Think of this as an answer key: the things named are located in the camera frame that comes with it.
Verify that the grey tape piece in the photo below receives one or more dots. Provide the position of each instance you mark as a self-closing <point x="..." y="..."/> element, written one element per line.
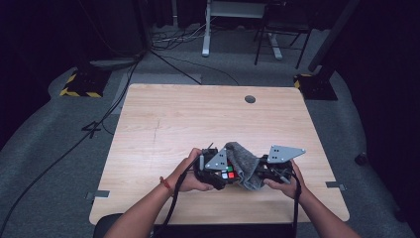
<point x="99" y="194"/>
<point x="335" y="185"/>

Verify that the black slanted post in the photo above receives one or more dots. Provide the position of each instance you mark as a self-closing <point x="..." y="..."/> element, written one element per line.
<point x="333" y="33"/>

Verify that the black metal chair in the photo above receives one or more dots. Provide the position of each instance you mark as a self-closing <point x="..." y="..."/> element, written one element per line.
<point x="284" y="23"/>

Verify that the person's dark clothing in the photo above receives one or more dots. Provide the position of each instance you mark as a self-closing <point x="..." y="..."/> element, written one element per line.
<point x="231" y="231"/>

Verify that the multicoloured puzzle cube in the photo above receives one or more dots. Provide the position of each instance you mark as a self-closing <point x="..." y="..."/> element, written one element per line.
<point x="228" y="173"/>

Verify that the black chair seat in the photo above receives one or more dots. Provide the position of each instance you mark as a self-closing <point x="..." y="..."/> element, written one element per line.
<point x="105" y="224"/>

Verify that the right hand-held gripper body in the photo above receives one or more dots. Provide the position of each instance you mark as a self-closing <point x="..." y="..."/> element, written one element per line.
<point x="280" y="162"/>

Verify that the black yellow striped stand base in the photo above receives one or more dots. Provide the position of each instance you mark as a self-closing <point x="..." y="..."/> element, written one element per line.
<point x="84" y="84"/>
<point x="315" y="86"/>

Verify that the grey cloth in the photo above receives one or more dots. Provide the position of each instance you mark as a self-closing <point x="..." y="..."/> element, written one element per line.
<point x="246" y="165"/>

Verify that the person's left hand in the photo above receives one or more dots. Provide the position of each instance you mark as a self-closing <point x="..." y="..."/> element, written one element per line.
<point x="186" y="175"/>

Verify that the grey round table grommet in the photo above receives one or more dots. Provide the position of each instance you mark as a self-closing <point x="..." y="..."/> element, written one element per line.
<point x="250" y="99"/>

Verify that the person's right hand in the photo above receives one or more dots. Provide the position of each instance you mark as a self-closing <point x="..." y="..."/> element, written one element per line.
<point x="287" y="186"/>

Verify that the white desk frame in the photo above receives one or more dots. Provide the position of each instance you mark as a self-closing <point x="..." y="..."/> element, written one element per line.
<point x="207" y="33"/>

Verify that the black caster wheel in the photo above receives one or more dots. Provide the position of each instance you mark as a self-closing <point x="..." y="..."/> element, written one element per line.
<point x="360" y="159"/>

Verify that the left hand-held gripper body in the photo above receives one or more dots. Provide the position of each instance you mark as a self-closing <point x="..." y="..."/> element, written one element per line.
<point x="211" y="168"/>

